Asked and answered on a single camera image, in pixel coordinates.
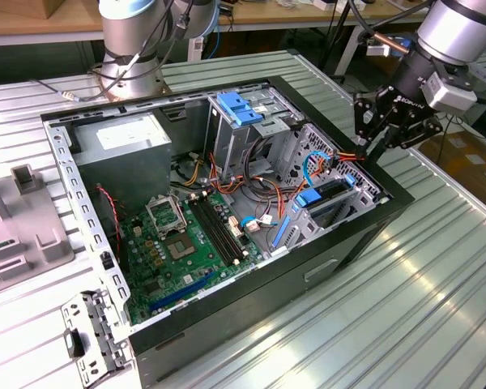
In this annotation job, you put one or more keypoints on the black RAM slot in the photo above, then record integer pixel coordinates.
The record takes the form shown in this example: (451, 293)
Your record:
(221, 226)
(214, 230)
(224, 224)
(218, 228)

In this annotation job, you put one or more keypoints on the black case switch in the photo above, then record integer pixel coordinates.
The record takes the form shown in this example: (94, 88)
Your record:
(106, 261)

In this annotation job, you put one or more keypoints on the green motherboard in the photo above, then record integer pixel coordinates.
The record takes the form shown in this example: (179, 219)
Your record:
(194, 259)

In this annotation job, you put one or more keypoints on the black bracket latch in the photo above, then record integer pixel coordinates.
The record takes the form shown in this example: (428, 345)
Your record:
(75, 344)

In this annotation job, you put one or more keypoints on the wooden desk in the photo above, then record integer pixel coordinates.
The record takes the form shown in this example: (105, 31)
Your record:
(267, 16)

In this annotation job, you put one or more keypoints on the black case fan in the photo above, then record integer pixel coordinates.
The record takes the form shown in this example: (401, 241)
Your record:
(107, 215)

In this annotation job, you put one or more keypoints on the hard disk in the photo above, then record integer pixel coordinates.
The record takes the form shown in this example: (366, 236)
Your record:
(308, 198)

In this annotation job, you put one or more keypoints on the white board connector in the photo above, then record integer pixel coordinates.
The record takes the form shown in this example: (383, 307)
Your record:
(234, 227)

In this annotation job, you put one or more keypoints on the grey power supply unit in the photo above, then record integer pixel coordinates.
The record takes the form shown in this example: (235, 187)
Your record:
(121, 170)

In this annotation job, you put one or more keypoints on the small cardboard box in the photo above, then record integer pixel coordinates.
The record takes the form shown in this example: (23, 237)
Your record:
(65, 8)

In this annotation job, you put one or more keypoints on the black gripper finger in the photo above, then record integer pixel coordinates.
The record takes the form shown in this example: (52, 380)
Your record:
(370, 113)
(417, 131)

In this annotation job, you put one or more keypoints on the CPU socket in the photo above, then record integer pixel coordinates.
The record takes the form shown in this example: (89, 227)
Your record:
(180, 246)

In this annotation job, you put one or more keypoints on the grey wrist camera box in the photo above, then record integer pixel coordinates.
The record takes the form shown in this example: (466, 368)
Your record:
(453, 97)

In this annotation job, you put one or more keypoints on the grey metal disk bay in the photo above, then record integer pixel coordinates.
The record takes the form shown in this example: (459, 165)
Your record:
(301, 235)

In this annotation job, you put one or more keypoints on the blue expansion slot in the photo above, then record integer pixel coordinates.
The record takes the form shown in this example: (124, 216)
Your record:
(182, 292)

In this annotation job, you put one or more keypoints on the brown square base plate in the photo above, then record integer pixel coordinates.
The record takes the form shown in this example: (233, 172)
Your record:
(162, 87)

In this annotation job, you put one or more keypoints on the blue plastic drive latch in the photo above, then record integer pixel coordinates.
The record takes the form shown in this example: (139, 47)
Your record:
(237, 109)

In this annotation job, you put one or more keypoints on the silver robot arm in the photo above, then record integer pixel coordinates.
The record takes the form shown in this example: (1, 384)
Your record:
(117, 28)

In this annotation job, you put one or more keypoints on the grey parts rack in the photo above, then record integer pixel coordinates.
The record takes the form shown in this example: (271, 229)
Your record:
(24, 227)

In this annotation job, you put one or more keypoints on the grey metal slot bracket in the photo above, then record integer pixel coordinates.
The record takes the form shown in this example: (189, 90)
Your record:
(75, 310)

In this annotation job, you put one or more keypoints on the black open PC case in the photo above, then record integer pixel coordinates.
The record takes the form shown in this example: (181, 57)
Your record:
(247, 312)

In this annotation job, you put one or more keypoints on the large brown cardboard box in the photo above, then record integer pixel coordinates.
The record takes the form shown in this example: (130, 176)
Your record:
(470, 170)

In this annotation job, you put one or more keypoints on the grey optical drive cage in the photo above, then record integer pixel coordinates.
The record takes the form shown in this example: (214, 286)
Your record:
(231, 146)

